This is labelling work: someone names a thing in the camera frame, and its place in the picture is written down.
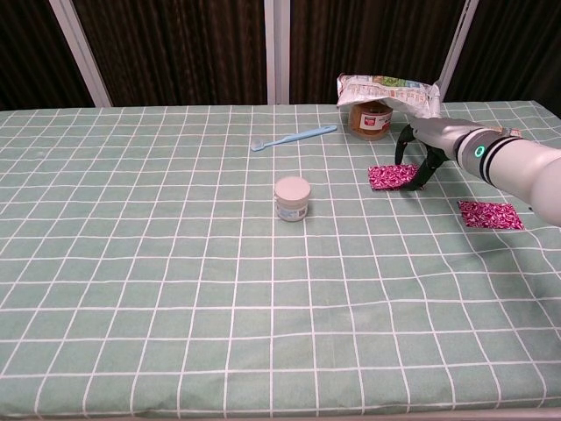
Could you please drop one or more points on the crumpled white snack bag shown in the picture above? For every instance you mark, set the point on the crumpled white snack bag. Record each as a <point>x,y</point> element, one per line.
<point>385,90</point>

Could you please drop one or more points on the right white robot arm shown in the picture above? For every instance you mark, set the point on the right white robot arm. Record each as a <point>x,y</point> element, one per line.
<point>517,162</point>

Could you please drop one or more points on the brown jar with red label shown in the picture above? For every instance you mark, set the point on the brown jar with red label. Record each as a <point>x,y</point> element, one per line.
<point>370,127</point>

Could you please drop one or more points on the green white checked tablecloth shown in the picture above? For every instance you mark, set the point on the green white checked tablecloth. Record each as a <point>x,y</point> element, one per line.
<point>175,285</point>

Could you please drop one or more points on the magenta patterned packet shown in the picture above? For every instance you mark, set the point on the magenta patterned packet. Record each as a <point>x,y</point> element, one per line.
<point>491,215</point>
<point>385,177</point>

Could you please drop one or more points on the white partition frame post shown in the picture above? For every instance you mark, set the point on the white partition frame post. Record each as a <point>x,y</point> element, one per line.
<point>81,52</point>
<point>460,44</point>
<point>277,52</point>

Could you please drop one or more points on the yellow biscuit packet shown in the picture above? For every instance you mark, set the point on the yellow biscuit packet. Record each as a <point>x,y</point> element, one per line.
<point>510,130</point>

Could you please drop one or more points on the small white lidded jar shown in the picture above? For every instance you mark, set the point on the small white lidded jar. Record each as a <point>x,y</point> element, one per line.
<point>292,197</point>

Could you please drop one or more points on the light blue toothbrush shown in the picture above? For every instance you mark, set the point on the light blue toothbrush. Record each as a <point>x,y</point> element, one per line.
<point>289,138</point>

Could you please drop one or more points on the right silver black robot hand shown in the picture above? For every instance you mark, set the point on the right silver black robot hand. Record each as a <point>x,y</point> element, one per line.
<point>438,133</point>

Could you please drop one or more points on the dark brown curtain panel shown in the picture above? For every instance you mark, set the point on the dark brown curtain panel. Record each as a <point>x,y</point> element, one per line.
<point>372,35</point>
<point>30,52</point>
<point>175,52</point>
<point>517,52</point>

